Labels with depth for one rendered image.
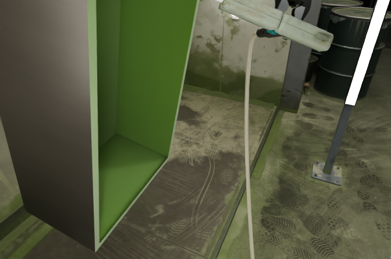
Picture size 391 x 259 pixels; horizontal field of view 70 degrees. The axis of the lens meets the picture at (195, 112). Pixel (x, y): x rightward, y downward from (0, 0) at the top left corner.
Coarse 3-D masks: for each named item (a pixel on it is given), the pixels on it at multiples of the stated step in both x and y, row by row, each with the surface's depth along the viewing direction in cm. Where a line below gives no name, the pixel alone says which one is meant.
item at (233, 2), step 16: (224, 0) 66; (240, 0) 66; (256, 0) 67; (240, 16) 69; (256, 16) 68; (272, 16) 69; (288, 16) 69; (256, 32) 90; (288, 32) 70; (304, 32) 71; (320, 32) 72; (320, 48) 73
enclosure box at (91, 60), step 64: (0, 0) 62; (64, 0) 55; (128, 0) 117; (192, 0) 106; (0, 64) 73; (64, 64) 64; (128, 64) 133; (64, 128) 75; (128, 128) 155; (64, 192) 93; (128, 192) 130
